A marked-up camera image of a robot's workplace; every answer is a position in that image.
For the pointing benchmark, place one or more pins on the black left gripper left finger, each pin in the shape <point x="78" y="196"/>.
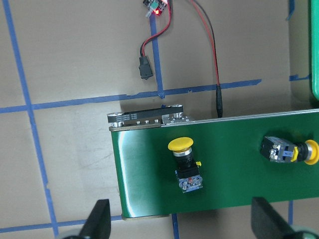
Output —
<point x="97" y="225"/>

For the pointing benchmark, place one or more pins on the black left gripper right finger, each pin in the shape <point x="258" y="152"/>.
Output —
<point x="267" y="223"/>

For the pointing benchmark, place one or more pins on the green conveyor belt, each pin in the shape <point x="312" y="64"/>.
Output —
<point x="232" y="167"/>

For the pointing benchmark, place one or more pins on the green plastic tray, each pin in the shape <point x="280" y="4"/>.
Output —
<point x="314" y="5"/>

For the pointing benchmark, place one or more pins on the small circuit board red LED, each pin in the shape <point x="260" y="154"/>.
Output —
<point x="155" y="7"/>

